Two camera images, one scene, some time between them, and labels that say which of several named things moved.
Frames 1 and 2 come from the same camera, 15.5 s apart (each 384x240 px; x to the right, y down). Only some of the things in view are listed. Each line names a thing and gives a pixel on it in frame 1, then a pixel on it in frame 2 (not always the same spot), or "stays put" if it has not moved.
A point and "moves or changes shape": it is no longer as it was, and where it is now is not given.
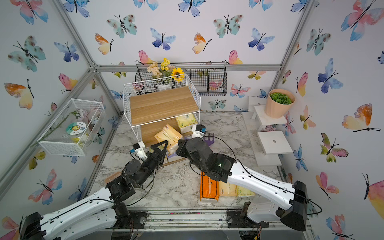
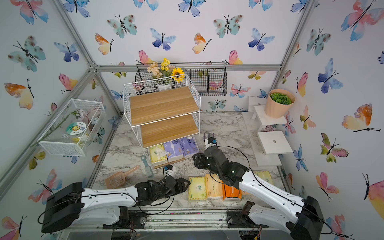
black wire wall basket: x=209 y=78 stays put
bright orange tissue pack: x=209 y=188 -> x=230 y=191
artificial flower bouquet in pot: x=165 y=74 stays put
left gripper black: x=156 y=158 -> x=182 y=188
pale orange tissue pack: x=169 y=133 -> x=214 y=189
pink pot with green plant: x=278 y=102 stays put
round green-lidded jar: x=76 y=131 stays put
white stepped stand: x=264 y=145 stays put
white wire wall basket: x=73 y=130 stays put
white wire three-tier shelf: x=161 y=111 stays put
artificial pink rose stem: x=80 y=114 stays put
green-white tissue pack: x=186 y=122 -> x=197 y=190
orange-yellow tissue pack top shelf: x=227 y=189 moves or changes shape
